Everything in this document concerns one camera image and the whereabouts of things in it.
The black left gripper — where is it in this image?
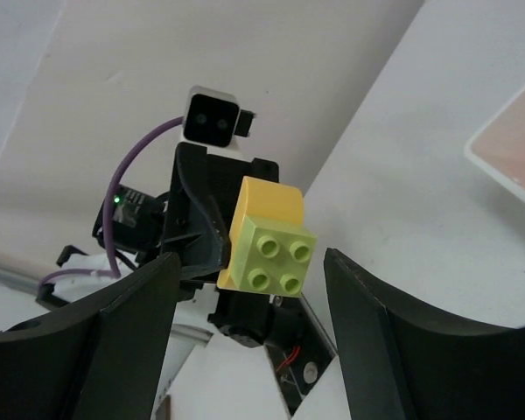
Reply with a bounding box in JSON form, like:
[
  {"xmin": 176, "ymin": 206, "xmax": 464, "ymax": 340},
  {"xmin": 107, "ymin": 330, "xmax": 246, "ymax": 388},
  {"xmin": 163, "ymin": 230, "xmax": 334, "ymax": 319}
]
[{"xmin": 159, "ymin": 143, "xmax": 307, "ymax": 349}]

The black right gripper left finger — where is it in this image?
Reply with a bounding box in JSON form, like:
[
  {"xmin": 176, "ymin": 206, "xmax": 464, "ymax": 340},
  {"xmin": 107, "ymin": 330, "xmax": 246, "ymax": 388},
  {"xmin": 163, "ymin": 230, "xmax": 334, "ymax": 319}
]
[{"xmin": 0, "ymin": 254, "xmax": 181, "ymax": 419}]

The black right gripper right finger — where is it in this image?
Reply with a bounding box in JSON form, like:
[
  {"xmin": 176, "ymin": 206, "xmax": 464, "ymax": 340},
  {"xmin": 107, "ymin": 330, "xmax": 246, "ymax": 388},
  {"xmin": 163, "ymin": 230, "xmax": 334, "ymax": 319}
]
[{"xmin": 324, "ymin": 248, "xmax": 525, "ymax": 419}]

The light green square lego brick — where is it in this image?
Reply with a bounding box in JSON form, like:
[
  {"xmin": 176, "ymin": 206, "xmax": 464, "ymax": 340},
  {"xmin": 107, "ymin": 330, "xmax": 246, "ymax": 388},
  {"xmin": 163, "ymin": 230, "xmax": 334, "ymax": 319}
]
[{"xmin": 228, "ymin": 216, "xmax": 317, "ymax": 298}]

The yellow curved lego brick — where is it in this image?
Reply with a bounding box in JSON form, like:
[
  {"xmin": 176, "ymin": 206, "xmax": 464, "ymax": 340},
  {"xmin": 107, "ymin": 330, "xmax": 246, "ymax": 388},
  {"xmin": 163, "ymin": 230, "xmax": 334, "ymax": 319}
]
[{"xmin": 216, "ymin": 176, "xmax": 305, "ymax": 291}]

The white three-compartment container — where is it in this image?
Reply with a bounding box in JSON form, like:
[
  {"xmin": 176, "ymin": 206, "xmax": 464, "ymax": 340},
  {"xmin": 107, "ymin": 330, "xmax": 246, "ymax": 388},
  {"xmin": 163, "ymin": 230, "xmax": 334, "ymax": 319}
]
[{"xmin": 465, "ymin": 85, "xmax": 525, "ymax": 203}]

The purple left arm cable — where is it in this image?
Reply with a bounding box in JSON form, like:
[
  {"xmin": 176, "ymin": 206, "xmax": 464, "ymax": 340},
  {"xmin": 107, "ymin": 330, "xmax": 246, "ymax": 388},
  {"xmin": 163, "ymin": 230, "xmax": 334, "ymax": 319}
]
[{"xmin": 37, "ymin": 115, "xmax": 186, "ymax": 290}]

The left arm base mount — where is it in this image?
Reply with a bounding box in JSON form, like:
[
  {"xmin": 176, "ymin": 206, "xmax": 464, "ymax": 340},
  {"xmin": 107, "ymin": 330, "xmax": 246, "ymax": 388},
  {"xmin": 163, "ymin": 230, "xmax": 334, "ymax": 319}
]
[{"xmin": 264, "ymin": 296, "xmax": 337, "ymax": 416}]

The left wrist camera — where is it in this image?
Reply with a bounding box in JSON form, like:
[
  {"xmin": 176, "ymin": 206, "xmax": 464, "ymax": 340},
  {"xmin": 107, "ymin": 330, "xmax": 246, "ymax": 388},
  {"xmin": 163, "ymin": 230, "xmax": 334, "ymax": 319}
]
[{"xmin": 182, "ymin": 86, "xmax": 256, "ymax": 159}]

